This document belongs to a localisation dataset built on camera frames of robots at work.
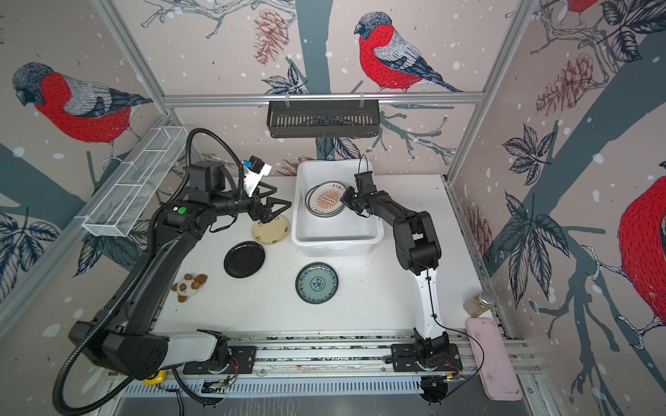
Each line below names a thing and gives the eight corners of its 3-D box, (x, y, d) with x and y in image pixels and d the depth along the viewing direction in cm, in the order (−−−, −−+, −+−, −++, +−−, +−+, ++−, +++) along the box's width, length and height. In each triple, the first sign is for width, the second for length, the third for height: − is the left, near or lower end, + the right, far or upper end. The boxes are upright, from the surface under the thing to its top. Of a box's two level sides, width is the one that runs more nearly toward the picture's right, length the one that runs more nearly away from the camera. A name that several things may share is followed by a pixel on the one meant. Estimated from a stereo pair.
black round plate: (221, 277, 92) (219, 275, 90) (232, 244, 101) (230, 241, 99) (260, 277, 92) (259, 275, 90) (267, 244, 101) (266, 241, 99)
